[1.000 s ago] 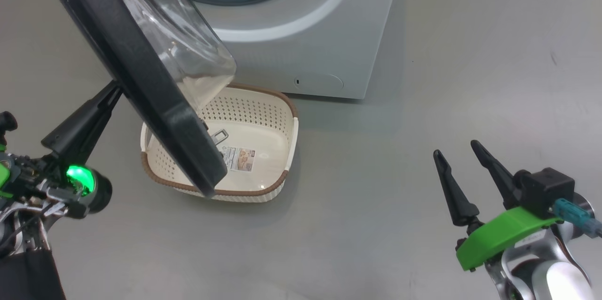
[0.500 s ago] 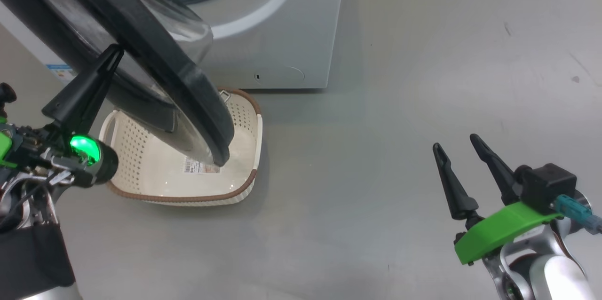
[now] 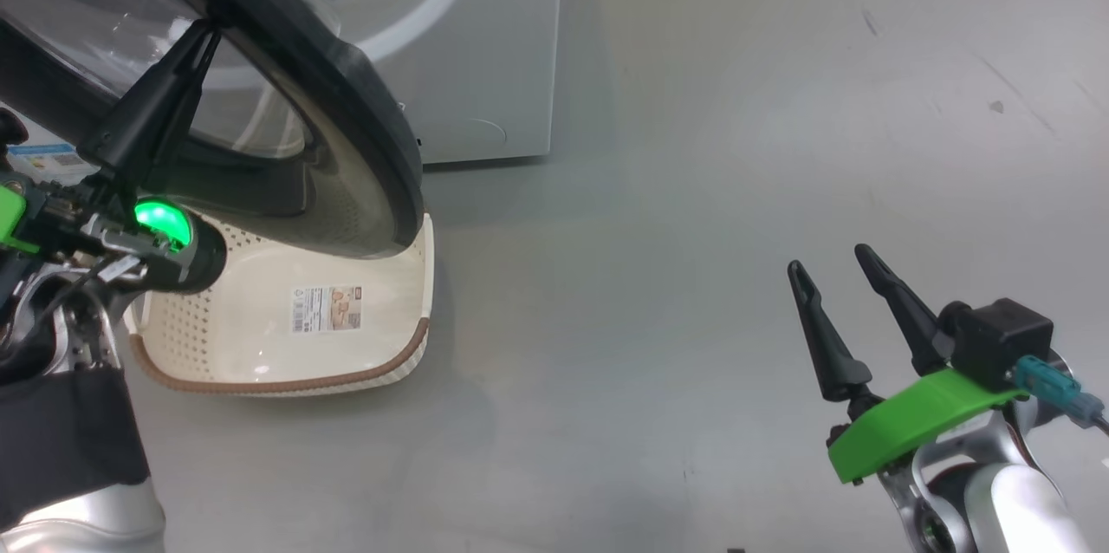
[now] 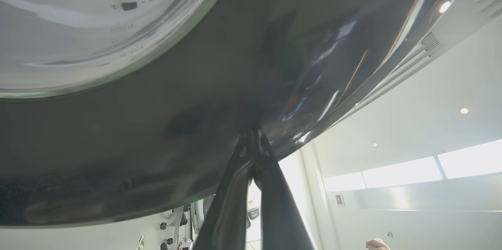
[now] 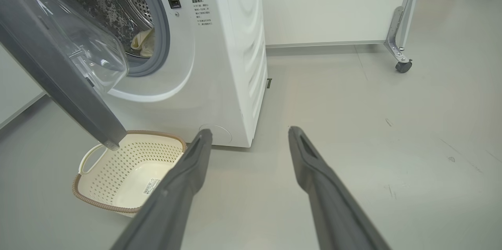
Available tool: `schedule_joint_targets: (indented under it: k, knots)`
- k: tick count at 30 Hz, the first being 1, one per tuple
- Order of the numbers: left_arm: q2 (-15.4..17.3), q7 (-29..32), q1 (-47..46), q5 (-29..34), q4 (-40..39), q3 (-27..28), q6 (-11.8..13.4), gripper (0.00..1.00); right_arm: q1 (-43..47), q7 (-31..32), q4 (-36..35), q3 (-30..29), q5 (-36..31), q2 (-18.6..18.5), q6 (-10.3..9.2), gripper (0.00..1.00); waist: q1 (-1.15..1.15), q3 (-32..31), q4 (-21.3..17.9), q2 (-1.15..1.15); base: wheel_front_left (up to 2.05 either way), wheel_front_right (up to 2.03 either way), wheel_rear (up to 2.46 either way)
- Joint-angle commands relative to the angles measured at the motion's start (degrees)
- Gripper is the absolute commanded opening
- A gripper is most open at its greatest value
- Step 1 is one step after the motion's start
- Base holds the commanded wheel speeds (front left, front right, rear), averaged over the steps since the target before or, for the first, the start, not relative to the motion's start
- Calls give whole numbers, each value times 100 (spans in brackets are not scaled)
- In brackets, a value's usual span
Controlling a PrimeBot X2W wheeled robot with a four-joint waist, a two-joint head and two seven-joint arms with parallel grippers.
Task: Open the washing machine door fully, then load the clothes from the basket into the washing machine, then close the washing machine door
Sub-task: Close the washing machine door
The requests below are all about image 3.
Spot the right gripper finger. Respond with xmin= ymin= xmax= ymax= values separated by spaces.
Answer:
xmin=853 ymin=243 xmax=955 ymax=377
xmin=786 ymin=260 xmax=875 ymax=403

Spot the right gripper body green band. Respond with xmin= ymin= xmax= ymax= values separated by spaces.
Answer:
xmin=827 ymin=368 xmax=1028 ymax=485

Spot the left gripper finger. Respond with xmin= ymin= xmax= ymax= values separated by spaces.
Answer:
xmin=137 ymin=29 xmax=224 ymax=192
xmin=78 ymin=21 xmax=211 ymax=179

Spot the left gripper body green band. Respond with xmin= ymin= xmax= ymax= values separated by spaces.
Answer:
xmin=0 ymin=179 xmax=167 ymax=266

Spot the round black washing machine door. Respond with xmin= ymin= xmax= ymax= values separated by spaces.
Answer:
xmin=0 ymin=0 xmax=426 ymax=262

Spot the cream perforated laundry basket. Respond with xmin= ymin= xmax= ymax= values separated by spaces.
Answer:
xmin=126 ymin=211 xmax=435 ymax=399

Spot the basket product label sticker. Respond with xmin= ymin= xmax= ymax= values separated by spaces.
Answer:
xmin=291 ymin=283 xmax=366 ymax=335

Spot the white washing machine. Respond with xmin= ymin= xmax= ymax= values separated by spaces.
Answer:
xmin=232 ymin=0 xmax=567 ymax=166

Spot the blue white energy label sticker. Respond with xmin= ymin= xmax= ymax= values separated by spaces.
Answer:
xmin=0 ymin=140 xmax=98 ymax=183

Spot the right teal camera cable plug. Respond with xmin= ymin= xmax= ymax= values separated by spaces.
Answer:
xmin=1011 ymin=355 xmax=1109 ymax=438

